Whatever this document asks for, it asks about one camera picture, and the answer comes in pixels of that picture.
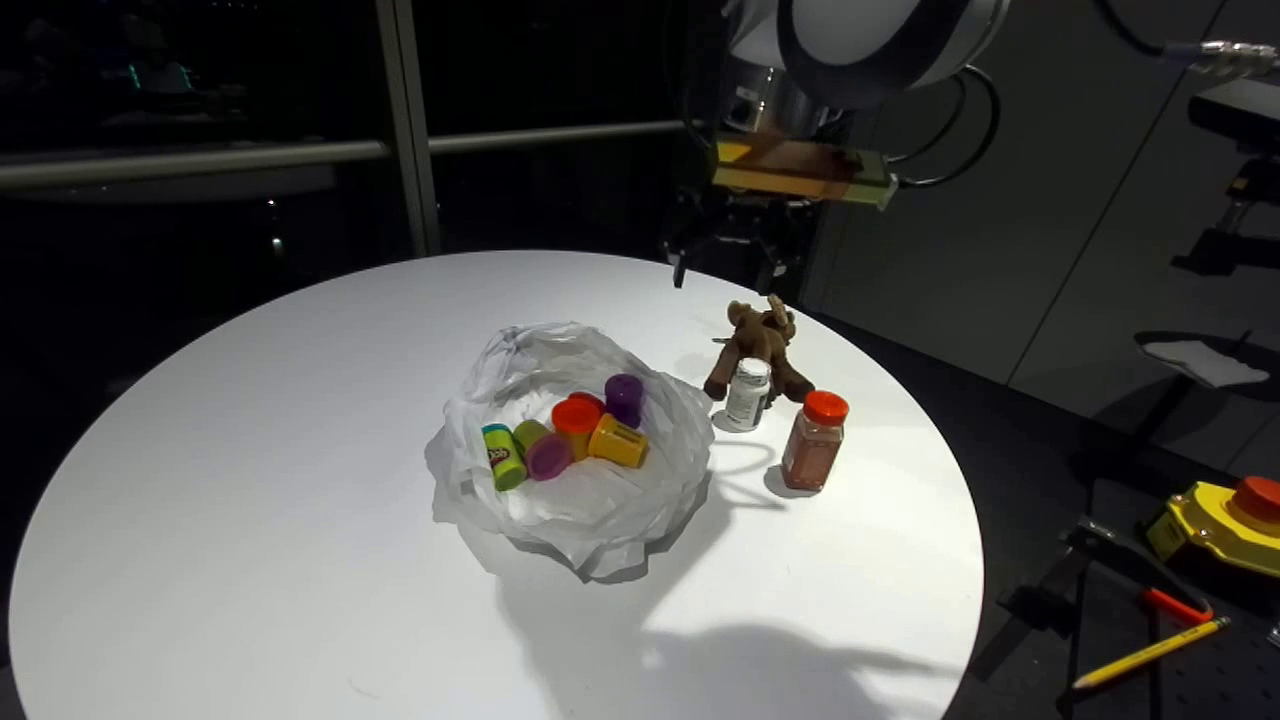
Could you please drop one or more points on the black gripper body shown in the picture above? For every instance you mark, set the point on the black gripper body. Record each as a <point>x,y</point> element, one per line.
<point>759,243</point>

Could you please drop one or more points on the brown plush moose toy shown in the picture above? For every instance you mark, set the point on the brown plush moose toy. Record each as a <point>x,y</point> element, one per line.
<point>759,335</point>

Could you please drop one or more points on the white pill bottle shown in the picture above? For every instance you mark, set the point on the white pill bottle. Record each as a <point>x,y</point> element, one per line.
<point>746,393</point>

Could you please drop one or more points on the spice jar with orange lid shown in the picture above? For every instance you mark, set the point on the spice jar with orange lid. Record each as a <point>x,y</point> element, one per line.
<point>812,440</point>

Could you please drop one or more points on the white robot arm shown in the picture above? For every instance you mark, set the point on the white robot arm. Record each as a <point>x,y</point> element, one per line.
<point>770,102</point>

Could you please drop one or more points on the orange toy cup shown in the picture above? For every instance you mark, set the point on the orange toy cup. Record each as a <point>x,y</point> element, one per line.
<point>579,416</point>

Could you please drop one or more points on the pink lidded toy tub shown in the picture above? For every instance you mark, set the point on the pink lidded toy tub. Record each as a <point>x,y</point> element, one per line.
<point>548,458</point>

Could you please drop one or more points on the yellow emergency stop button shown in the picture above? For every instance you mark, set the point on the yellow emergency stop button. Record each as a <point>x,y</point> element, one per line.
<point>1230,520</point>

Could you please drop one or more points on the yellow pencil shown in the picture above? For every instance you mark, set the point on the yellow pencil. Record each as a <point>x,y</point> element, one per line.
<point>1150,655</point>

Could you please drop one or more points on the metal window railing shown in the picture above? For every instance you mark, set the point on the metal window railing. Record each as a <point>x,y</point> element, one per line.
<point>17,172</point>

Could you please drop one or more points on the vertical window frame post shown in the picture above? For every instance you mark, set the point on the vertical window frame post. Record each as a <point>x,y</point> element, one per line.
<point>410,123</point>

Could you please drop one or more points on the black camera stand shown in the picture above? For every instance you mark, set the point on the black camera stand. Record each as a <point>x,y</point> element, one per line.
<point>1251,118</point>

